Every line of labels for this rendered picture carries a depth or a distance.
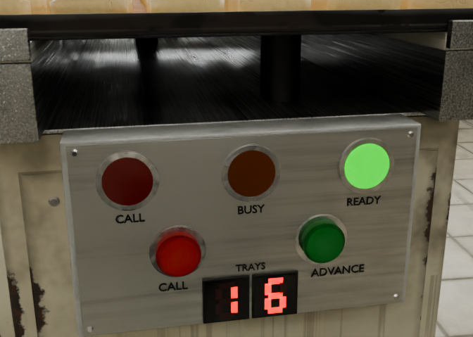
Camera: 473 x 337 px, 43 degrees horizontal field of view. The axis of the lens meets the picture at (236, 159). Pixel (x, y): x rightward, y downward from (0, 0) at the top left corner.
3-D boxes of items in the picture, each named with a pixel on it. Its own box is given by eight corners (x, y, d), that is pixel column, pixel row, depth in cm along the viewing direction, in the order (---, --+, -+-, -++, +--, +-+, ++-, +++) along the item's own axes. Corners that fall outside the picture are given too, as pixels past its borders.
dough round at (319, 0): (364, 15, 50) (365, -10, 49) (371, 20, 45) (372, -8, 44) (304, 15, 50) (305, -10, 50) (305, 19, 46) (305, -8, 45)
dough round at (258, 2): (260, 20, 44) (260, -7, 44) (321, 23, 42) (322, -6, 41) (224, 25, 40) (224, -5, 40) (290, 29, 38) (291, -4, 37)
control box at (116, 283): (80, 312, 44) (62, 129, 39) (387, 281, 48) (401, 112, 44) (77, 342, 40) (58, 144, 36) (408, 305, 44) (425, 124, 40)
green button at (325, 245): (296, 255, 42) (298, 217, 41) (336, 252, 43) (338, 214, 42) (303, 266, 41) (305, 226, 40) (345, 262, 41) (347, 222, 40)
